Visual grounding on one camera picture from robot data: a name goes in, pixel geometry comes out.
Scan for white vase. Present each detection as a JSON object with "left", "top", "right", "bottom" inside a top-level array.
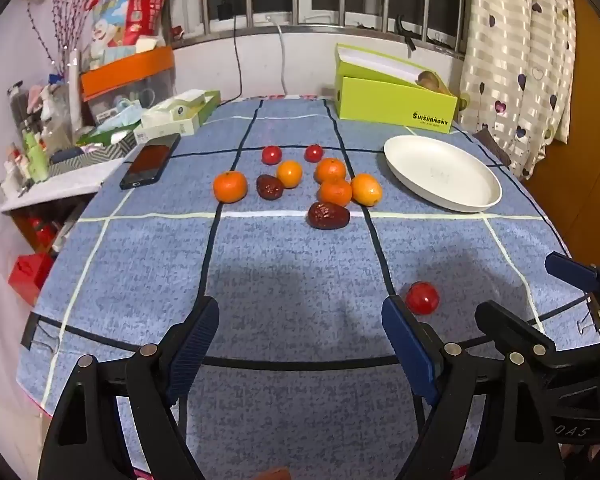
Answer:
[{"left": 67, "top": 50, "right": 83, "bottom": 131}]

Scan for black power cable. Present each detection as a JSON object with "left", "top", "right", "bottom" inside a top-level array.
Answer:
[{"left": 227, "top": 14, "right": 243, "bottom": 102}]

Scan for green white tissue box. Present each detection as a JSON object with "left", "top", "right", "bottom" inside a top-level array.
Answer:
[{"left": 141, "top": 89, "right": 222, "bottom": 136}]

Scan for lime green cardboard box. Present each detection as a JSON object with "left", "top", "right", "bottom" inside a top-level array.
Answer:
[{"left": 335, "top": 43, "right": 459, "bottom": 134}]

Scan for green bottle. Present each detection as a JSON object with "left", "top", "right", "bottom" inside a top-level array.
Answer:
[{"left": 22, "top": 127, "right": 51, "bottom": 183}]

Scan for black hook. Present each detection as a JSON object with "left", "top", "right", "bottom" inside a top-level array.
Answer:
[{"left": 395, "top": 15, "right": 416, "bottom": 53}]

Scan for brown checked cushion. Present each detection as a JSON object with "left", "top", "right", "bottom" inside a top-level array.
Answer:
[{"left": 472, "top": 127, "right": 512, "bottom": 167}]

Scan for black smartphone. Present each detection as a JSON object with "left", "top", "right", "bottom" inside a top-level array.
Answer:
[{"left": 119, "top": 133, "right": 181, "bottom": 191}]

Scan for small mandarin orange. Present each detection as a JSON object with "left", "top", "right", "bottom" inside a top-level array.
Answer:
[{"left": 276, "top": 160, "right": 303, "bottom": 189}]

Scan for red printed gift bag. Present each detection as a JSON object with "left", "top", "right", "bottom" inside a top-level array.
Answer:
[{"left": 82, "top": 0, "right": 172, "bottom": 68}]

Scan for wooden wardrobe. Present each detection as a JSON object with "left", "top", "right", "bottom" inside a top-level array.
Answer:
[{"left": 522, "top": 0, "right": 600, "bottom": 256}]

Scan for black binder clip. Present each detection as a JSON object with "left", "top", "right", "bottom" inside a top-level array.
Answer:
[
  {"left": 21, "top": 315, "right": 61, "bottom": 356},
  {"left": 577, "top": 305, "right": 600, "bottom": 333}
]

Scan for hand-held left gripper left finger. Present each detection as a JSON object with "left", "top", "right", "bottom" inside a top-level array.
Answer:
[{"left": 37, "top": 296, "right": 221, "bottom": 480}]

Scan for white side shelf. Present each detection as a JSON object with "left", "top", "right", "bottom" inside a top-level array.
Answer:
[{"left": 0, "top": 157, "right": 126, "bottom": 213}]

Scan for red box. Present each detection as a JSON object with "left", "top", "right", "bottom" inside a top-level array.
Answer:
[{"left": 7, "top": 252, "right": 56, "bottom": 307}]

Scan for white round plate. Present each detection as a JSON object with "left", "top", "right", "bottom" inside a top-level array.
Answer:
[{"left": 383, "top": 135, "right": 503, "bottom": 214}]

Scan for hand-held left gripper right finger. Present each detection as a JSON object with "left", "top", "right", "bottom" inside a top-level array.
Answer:
[{"left": 381, "top": 295, "right": 568, "bottom": 480}]

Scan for metal window railing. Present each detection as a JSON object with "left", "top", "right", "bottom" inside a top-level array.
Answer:
[{"left": 200, "top": 0, "right": 468, "bottom": 56}]

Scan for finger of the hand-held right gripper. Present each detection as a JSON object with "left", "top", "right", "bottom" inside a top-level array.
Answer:
[
  {"left": 545, "top": 252, "right": 600, "bottom": 311},
  {"left": 475, "top": 300, "right": 571, "bottom": 368}
]

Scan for purple blossom branches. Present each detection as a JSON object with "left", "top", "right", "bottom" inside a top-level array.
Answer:
[{"left": 27, "top": 0, "right": 98, "bottom": 76}]

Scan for clear bin with orange lid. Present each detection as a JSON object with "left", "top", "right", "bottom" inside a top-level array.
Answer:
[{"left": 80, "top": 46, "right": 176, "bottom": 121}]

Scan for heart print striped curtain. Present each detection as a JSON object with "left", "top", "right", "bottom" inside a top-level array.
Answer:
[{"left": 460, "top": 0, "right": 578, "bottom": 181}]

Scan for dark red jujube date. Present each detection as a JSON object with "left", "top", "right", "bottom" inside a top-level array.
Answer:
[
  {"left": 256, "top": 175, "right": 285, "bottom": 201},
  {"left": 308, "top": 202, "right": 351, "bottom": 231}
]

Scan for zigzag patterned box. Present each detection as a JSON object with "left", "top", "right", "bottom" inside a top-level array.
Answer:
[{"left": 50, "top": 135, "right": 141, "bottom": 166}]

